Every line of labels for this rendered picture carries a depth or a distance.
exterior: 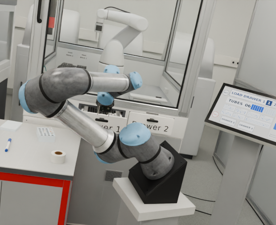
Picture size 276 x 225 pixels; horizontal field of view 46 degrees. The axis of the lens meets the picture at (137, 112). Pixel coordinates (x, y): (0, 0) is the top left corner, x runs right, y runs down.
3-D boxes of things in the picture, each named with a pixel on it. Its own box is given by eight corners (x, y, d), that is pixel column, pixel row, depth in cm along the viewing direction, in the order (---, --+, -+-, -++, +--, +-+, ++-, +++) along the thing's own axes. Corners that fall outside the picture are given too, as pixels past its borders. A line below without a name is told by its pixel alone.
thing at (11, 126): (14, 132, 180) (15, 129, 180) (-1, 129, 179) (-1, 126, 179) (22, 125, 192) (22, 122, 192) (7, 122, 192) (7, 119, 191)
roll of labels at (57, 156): (52, 156, 161) (53, 148, 159) (66, 159, 161) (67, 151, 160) (48, 162, 154) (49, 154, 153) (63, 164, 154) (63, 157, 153)
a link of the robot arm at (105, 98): (111, 90, 140) (116, 72, 147) (92, 98, 146) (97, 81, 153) (122, 101, 144) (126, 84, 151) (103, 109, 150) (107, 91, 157)
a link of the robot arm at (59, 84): (60, 57, 102) (139, 66, 144) (37, 69, 108) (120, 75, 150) (69, 92, 101) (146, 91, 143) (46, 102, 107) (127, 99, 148)
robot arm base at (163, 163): (180, 159, 138) (169, 143, 133) (155, 185, 135) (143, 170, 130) (162, 148, 151) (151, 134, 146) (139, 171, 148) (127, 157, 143)
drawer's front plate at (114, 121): (124, 136, 190) (127, 118, 187) (74, 129, 186) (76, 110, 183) (123, 135, 192) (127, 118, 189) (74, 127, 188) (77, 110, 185)
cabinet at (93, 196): (159, 242, 233) (184, 139, 212) (11, 227, 218) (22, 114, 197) (144, 178, 324) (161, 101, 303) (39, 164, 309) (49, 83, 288)
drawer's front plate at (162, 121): (170, 135, 208) (174, 119, 206) (126, 128, 204) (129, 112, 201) (170, 134, 210) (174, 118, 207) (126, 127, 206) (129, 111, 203)
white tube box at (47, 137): (54, 142, 177) (55, 135, 176) (39, 142, 174) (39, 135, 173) (51, 133, 188) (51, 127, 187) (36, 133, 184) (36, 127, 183)
